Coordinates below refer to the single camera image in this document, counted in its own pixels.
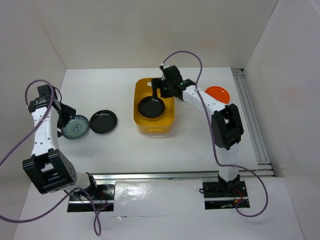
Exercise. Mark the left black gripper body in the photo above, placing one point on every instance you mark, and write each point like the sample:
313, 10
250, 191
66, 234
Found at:
65, 115

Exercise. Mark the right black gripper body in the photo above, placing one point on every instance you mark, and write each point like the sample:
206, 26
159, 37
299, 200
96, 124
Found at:
165, 91

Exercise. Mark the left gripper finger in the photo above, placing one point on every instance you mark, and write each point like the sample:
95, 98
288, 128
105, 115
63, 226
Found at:
66, 113
60, 127

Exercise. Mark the blue patterned plate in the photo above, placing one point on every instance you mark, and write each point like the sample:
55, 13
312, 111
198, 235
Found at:
76, 127

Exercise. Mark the black plate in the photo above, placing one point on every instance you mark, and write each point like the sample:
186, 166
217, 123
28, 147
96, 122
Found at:
151, 107
103, 121

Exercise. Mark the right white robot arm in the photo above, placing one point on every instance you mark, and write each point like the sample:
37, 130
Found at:
224, 121

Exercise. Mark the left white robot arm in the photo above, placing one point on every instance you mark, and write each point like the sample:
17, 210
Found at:
48, 168

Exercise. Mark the yellow plastic bin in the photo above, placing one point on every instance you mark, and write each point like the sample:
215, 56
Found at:
158, 125

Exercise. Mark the right orange plate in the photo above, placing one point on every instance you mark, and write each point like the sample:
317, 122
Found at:
218, 93

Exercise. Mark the aluminium front rail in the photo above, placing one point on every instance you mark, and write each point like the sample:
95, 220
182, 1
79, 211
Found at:
104, 177

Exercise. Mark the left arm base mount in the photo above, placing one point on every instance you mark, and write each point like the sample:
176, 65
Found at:
103, 199

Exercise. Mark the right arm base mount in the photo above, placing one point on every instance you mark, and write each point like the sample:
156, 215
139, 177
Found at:
215, 198

